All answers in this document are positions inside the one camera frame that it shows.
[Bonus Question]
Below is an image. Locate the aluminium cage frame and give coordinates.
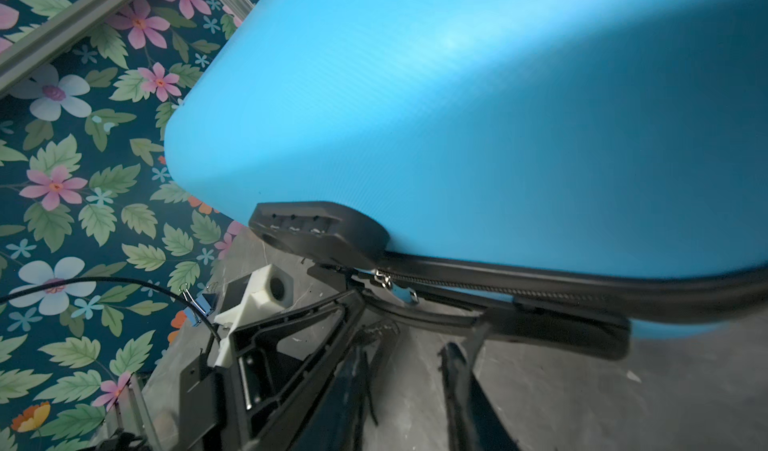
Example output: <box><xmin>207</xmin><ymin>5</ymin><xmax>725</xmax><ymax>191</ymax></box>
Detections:
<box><xmin>0</xmin><ymin>0</ymin><xmax>253</xmax><ymax>95</ymax></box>

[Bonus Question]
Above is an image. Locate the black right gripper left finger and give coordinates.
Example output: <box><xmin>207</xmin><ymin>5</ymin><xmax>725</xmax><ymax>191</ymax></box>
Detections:
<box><xmin>290</xmin><ymin>346</ymin><xmax>369</xmax><ymax>451</ymax></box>

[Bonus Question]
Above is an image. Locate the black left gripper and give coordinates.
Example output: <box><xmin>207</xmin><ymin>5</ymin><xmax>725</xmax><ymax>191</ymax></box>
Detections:
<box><xmin>177</xmin><ymin>291</ymin><xmax>365</xmax><ymax>450</ymax></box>

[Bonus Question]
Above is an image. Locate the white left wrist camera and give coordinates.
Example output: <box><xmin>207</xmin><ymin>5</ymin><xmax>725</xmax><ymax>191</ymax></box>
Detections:
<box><xmin>214</xmin><ymin>265</ymin><xmax>294</xmax><ymax>368</ymax></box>

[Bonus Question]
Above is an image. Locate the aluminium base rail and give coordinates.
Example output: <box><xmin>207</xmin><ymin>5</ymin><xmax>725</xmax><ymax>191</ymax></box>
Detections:
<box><xmin>89</xmin><ymin>374</ymin><xmax>163</xmax><ymax>451</ymax></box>

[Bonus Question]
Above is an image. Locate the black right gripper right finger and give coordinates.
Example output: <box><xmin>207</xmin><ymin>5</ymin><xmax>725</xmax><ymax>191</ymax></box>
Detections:
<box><xmin>439</xmin><ymin>342</ymin><xmax>519</xmax><ymax>451</ymax></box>

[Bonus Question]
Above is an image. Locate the blue hard-shell suitcase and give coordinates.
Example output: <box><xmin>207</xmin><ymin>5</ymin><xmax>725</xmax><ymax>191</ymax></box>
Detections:
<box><xmin>165</xmin><ymin>0</ymin><xmax>767</xmax><ymax>331</ymax></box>

